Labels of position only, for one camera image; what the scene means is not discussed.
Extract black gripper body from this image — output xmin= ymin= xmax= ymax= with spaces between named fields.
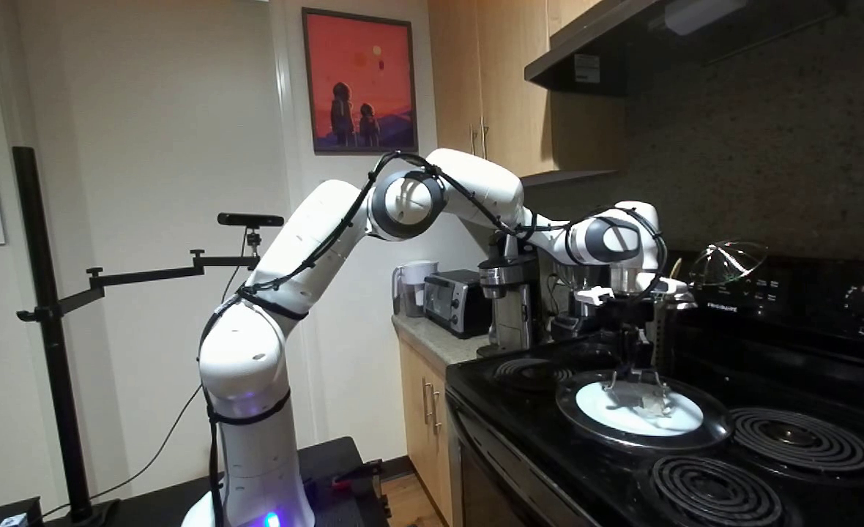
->
xmin=586 ymin=291 xmax=666 ymax=345

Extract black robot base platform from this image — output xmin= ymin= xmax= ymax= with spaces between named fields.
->
xmin=96 ymin=433 xmax=392 ymax=527

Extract stainless steel coffee maker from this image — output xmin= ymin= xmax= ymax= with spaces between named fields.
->
xmin=474 ymin=232 xmax=542 ymax=358

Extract black electric stove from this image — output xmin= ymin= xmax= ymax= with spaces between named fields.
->
xmin=446 ymin=252 xmax=864 ymax=527

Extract silver toaster oven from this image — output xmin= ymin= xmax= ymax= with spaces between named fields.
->
xmin=419 ymin=267 xmax=492 ymax=340

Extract grey granite countertop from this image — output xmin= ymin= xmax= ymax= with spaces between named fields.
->
xmin=389 ymin=314 xmax=499 ymax=374

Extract wooden lower cabinets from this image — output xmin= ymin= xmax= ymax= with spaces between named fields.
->
xmin=397 ymin=340 xmax=467 ymax=527

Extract wooden cabinets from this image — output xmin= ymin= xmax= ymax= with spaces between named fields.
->
xmin=397 ymin=340 xmax=467 ymax=527
xmin=424 ymin=0 xmax=619 ymax=190

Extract white electric kettle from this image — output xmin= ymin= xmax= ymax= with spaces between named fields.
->
xmin=389 ymin=257 xmax=442 ymax=321

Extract dark range hood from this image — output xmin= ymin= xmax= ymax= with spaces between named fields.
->
xmin=523 ymin=0 xmax=849 ymax=100

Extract wooden upper cabinets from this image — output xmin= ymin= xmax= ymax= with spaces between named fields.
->
xmin=424 ymin=0 xmax=619 ymax=190

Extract red framed painting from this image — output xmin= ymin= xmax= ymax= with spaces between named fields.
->
xmin=298 ymin=5 xmax=423 ymax=159

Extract metal wire strainer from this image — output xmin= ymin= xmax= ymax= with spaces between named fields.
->
xmin=692 ymin=239 xmax=769 ymax=292

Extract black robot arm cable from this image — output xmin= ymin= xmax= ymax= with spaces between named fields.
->
xmin=200 ymin=147 xmax=588 ymax=330

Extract black camera on mount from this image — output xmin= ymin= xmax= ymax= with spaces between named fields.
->
xmin=214 ymin=207 xmax=288 ymax=232

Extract black camera stand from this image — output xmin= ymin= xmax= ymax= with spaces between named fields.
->
xmin=9 ymin=144 xmax=266 ymax=527

